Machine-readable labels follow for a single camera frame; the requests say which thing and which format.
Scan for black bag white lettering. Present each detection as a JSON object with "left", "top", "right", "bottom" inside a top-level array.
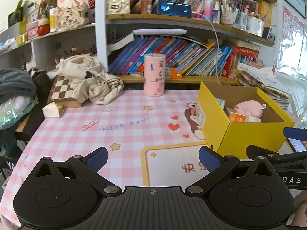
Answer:
[{"left": 0, "top": 156, "right": 15, "bottom": 175}]

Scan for row of colourful books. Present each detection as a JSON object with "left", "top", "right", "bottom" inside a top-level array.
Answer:
[{"left": 108, "top": 35, "right": 234, "bottom": 77}]

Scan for pink white gradient bottle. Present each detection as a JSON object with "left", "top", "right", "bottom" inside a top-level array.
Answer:
[{"left": 203, "top": 0, "right": 214, "bottom": 22}]

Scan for white wedge-shaped box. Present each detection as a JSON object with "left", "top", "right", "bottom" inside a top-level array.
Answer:
[{"left": 42, "top": 102, "right": 66, "bottom": 118}]

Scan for red round doll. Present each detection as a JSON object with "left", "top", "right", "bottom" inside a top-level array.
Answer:
[{"left": 38, "top": 16, "right": 50, "bottom": 35}]

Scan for brown white chessboard box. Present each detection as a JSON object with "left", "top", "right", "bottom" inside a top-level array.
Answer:
[{"left": 47, "top": 75, "right": 83, "bottom": 108}]

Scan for yellow white bottle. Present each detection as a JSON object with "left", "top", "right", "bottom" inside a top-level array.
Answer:
[{"left": 49, "top": 8, "right": 59, "bottom": 33}]

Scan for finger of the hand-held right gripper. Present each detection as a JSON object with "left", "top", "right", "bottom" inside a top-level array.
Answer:
[
  {"left": 245, "top": 144, "right": 307, "bottom": 166},
  {"left": 282, "top": 126, "right": 307, "bottom": 142}
]

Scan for pile of papers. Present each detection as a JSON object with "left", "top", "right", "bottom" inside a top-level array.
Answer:
[{"left": 237, "top": 62, "right": 292, "bottom": 109}]

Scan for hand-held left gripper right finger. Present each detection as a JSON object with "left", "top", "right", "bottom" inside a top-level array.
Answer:
[{"left": 187, "top": 146, "right": 276, "bottom": 194}]

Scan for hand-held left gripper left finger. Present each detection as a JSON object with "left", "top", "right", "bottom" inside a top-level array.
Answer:
[{"left": 36, "top": 146, "right": 119, "bottom": 194}]

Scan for white desk lamp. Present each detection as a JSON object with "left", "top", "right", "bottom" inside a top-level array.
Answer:
[{"left": 133, "top": 29, "right": 187, "bottom": 36}]

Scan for white cable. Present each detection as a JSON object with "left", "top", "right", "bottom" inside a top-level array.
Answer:
[{"left": 192, "top": 11, "right": 220, "bottom": 84}]

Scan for small white spray bottle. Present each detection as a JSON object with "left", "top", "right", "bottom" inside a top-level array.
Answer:
[{"left": 212, "top": 1, "right": 221, "bottom": 24}]

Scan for dark leather bag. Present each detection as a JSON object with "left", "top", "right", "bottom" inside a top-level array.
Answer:
[{"left": 30, "top": 67, "right": 52, "bottom": 95}]

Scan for pink cylinder canister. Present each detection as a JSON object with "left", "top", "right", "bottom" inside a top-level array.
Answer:
[{"left": 143, "top": 54, "right": 166, "bottom": 97}]

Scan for yellow cardboard box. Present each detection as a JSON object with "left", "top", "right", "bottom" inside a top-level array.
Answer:
[{"left": 197, "top": 81, "right": 295, "bottom": 160}]

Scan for grey cloth pile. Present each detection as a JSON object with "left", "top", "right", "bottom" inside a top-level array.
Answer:
[{"left": 0, "top": 68, "right": 37, "bottom": 103}]

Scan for white pen holder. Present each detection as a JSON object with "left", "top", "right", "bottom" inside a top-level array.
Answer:
[{"left": 221, "top": 0, "right": 247, "bottom": 30}]

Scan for pink plush pig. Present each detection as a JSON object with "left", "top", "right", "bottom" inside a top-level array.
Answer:
[{"left": 234, "top": 100, "right": 267, "bottom": 119}]

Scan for beige cloth bag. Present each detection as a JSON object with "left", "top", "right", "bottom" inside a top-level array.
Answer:
[{"left": 55, "top": 55, "right": 124, "bottom": 104}]

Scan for iridescent plastic bag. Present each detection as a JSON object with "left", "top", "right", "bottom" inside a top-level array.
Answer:
[{"left": 0, "top": 96, "right": 39, "bottom": 130}]

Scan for black smartphone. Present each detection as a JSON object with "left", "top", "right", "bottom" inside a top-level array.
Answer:
[{"left": 286, "top": 138, "right": 307, "bottom": 152}]

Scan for pink bordered wall poster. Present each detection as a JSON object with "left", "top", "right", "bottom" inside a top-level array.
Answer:
[{"left": 281, "top": 7, "right": 305, "bottom": 61}]

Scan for orange white toothpaste box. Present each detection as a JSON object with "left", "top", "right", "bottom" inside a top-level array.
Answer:
[{"left": 225, "top": 108, "right": 247, "bottom": 123}]

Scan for red boxed books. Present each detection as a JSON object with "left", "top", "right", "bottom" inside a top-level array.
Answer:
[{"left": 222, "top": 45, "right": 261, "bottom": 79}]

